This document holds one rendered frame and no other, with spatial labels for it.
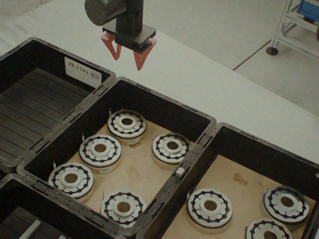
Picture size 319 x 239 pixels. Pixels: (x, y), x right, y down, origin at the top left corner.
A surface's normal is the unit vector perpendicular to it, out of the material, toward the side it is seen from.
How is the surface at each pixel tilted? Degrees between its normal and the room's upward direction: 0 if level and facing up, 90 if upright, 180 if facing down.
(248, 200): 0
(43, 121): 0
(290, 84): 0
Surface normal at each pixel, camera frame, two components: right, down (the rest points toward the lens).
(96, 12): -0.66, 0.51
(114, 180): 0.08, -0.70
